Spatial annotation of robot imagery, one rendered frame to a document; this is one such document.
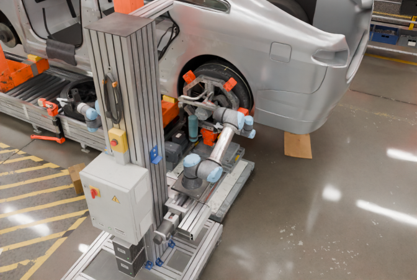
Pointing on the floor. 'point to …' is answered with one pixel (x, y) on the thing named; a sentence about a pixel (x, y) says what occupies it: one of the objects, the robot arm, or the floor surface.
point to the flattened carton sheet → (297, 145)
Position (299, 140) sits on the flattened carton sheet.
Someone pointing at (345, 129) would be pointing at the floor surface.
